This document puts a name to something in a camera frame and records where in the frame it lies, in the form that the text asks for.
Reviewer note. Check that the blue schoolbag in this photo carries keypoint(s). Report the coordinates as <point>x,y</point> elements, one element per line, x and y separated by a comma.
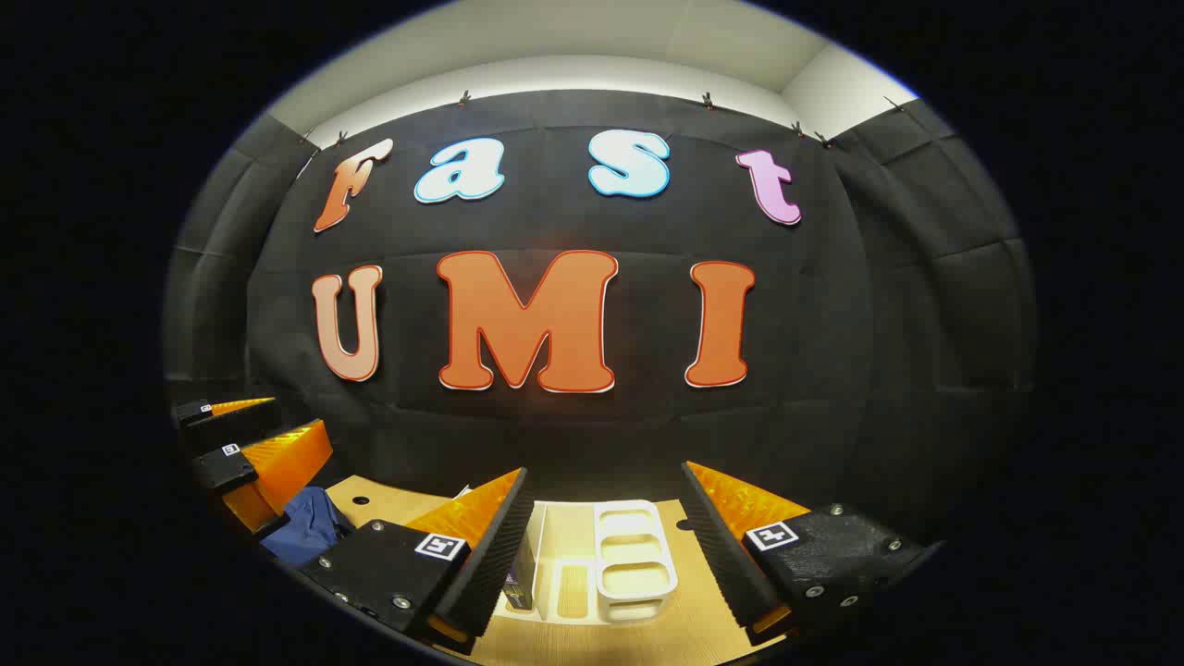
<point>310,527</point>

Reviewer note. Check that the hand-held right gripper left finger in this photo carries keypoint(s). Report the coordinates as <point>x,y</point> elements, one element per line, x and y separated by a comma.
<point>495,564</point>

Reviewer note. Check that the blue cover book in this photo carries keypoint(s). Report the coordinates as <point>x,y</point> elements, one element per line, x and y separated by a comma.
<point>520,578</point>

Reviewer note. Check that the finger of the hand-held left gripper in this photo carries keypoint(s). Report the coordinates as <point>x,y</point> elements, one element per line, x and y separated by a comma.
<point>231,421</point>
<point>277,458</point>

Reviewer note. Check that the white bookshelf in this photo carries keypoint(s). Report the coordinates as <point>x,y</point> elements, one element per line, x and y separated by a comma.
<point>634,564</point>

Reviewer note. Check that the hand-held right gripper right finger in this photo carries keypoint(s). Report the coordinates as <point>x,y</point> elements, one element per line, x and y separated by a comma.
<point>721,555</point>

